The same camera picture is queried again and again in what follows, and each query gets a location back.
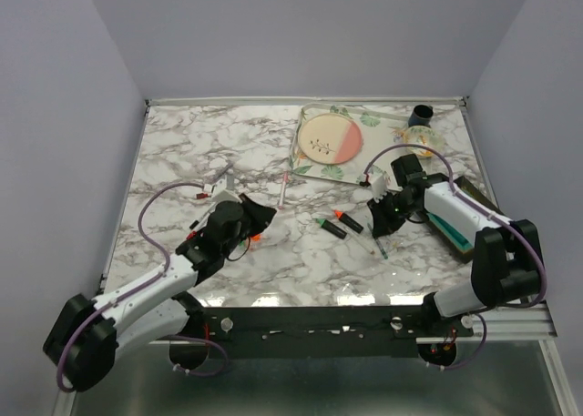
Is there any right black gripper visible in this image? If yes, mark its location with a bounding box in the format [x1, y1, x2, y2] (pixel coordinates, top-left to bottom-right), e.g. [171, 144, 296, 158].
[366, 189, 419, 238]

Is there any teal acrylic marker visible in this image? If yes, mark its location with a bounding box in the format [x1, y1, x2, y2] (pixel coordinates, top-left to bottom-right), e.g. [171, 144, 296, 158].
[367, 222, 388, 260]

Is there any pink capped white pen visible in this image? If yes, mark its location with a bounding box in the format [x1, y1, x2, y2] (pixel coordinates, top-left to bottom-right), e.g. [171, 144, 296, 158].
[348, 232, 375, 255]

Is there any orange highlighter black body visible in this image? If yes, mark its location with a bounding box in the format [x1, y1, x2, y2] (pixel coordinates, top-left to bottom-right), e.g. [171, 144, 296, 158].
[334, 210, 363, 234]

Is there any purple pen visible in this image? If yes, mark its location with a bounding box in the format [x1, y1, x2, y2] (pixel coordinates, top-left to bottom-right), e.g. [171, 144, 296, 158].
[213, 163, 233, 182]

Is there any green highlighter black body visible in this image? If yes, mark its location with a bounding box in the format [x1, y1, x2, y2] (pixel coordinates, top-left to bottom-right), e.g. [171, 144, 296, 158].
[314, 218, 347, 239]

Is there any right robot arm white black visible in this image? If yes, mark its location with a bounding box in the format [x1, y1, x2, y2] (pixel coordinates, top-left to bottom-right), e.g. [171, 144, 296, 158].
[363, 155, 547, 336]

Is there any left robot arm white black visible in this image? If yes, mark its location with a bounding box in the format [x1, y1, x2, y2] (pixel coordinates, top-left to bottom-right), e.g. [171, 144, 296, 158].
[43, 194, 277, 392]

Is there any dark framed teal tray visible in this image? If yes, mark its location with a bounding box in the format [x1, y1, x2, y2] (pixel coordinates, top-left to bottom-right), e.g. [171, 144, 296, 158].
[423, 176, 502, 264]

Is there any floral rectangular tray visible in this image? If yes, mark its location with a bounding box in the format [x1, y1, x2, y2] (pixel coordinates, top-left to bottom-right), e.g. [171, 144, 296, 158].
[289, 103, 426, 190]

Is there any floral ceramic bowl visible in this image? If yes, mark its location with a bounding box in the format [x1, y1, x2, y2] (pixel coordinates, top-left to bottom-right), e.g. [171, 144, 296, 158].
[403, 126, 445, 158]

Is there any cream and pink plate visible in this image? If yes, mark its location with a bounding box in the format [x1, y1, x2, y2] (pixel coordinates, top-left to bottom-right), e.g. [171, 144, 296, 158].
[297, 113, 363, 165]

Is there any dark blue cup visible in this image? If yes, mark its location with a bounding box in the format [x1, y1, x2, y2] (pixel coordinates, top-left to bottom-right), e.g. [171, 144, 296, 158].
[407, 105, 434, 127]

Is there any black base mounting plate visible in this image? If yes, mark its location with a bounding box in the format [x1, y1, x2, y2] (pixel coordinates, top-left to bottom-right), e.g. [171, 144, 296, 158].
[205, 305, 474, 359]

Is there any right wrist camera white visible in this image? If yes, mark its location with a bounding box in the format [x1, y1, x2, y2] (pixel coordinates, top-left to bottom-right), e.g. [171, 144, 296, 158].
[358, 171, 390, 202]

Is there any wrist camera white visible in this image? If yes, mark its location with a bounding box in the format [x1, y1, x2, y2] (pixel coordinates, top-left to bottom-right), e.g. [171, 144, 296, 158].
[358, 171, 390, 202]
[202, 173, 240, 203]

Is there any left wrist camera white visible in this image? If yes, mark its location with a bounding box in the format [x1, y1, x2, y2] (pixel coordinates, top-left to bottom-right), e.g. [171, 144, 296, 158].
[202, 173, 240, 203]

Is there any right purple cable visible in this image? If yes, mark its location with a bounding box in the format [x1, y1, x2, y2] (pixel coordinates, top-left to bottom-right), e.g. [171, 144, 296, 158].
[366, 143, 547, 371]

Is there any aluminium front rail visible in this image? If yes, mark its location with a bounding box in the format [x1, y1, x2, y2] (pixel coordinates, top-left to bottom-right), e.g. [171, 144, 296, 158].
[75, 302, 559, 344]

